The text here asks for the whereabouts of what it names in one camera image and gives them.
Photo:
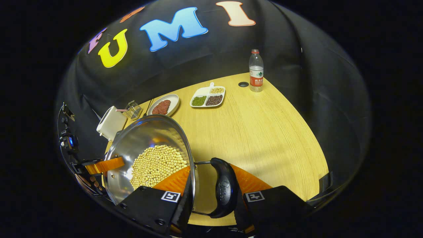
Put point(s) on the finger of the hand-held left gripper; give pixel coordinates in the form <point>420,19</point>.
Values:
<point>105,165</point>
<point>91,185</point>

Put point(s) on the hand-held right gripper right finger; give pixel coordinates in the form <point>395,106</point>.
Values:
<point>274,206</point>

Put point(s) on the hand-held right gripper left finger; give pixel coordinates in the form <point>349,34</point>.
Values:
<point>185,208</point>

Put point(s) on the white toaster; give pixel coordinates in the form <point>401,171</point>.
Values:
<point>110,124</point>

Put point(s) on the pile of soybeans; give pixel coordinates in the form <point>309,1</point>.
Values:
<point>158,165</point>

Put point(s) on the red meat slice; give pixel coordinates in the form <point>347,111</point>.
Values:
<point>166,105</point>
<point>157,109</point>

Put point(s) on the white round plate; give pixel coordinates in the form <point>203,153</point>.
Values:
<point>174,100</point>

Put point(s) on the white divided bean tray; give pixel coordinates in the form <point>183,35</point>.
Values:
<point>207,97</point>

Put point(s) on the black table grommet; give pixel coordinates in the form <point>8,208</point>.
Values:
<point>243,84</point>

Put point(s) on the clear plastic water bottle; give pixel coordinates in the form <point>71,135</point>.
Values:
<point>256,72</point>

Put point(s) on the black table edge bracket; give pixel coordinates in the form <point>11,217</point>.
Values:
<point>325,181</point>

